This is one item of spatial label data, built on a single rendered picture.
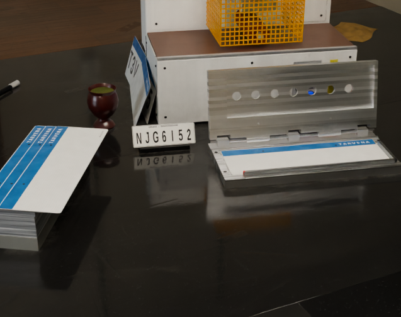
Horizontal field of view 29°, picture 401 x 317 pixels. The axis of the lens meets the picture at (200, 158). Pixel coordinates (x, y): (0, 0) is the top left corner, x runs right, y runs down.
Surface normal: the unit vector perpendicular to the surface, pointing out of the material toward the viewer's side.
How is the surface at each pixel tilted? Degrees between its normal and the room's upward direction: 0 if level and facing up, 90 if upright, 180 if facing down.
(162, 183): 0
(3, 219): 90
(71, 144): 0
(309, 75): 79
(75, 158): 0
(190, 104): 90
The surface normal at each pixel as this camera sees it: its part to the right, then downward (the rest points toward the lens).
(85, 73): 0.00, -0.89
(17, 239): -0.14, 0.44
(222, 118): 0.18, 0.26
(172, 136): 0.17, 0.03
